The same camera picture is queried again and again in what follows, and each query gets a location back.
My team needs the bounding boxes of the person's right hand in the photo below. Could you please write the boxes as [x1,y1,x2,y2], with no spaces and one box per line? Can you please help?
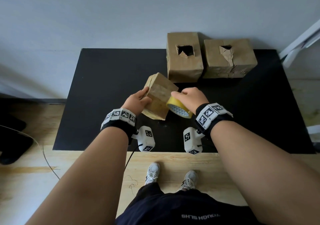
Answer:
[171,87,209,115]

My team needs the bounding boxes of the person's left hand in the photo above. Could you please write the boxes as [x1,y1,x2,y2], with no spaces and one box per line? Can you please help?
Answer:
[122,86,152,115]

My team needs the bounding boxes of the yellow tape roll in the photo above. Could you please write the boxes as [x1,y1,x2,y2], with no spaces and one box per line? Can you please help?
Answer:
[166,96,193,119]

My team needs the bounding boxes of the small cardboard box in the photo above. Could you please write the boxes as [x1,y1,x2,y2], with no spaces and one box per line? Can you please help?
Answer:
[141,72,179,121]

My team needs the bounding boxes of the tall cardboard box square hole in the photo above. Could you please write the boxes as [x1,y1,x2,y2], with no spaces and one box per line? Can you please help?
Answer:
[166,32,204,83]

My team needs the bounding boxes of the wide cardboard box torn flap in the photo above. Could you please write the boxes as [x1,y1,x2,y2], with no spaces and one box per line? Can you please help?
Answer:
[202,38,258,79]

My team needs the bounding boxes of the person's right forearm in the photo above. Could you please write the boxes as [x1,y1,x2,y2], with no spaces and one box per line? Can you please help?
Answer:
[210,121,320,225]

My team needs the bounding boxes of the person's left forearm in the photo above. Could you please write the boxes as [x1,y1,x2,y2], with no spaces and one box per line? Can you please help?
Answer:
[25,127,129,225]

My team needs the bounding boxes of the black marker wristband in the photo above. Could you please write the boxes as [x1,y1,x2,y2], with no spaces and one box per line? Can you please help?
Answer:
[101,108,137,144]
[195,103,234,138]

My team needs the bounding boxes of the white left sneaker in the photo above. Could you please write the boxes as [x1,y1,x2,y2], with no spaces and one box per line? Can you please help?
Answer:
[145,162,160,185]

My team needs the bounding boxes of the white sneaker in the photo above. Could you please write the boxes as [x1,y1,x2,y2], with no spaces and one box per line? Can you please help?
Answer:
[178,170,198,192]
[145,162,160,185]

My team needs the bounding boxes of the white right sneaker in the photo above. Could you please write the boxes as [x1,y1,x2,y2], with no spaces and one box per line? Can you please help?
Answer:
[178,170,198,192]

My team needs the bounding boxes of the thin black thread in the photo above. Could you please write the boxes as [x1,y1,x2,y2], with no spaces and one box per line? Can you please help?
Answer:
[129,175,139,195]

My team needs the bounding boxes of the black shorts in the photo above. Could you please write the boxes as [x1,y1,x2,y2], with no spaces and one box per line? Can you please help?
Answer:
[115,182,260,225]

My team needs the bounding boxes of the black bag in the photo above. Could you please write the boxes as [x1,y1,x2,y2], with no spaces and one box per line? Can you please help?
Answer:
[0,100,34,165]

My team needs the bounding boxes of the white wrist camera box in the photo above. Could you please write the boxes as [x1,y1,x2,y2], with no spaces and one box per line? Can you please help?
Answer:
[183,127,204,155]
[132,125,156,152]

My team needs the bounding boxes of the black camera cable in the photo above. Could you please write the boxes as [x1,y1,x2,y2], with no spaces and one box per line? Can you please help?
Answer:
[124,144,140,170]

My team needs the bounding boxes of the thin grey floor cable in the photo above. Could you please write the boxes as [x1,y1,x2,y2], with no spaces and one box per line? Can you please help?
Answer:
[0,125,60,180]

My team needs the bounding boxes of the white metal shelf frame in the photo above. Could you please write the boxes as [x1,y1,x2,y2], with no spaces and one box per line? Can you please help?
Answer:
[279,20,320,153]

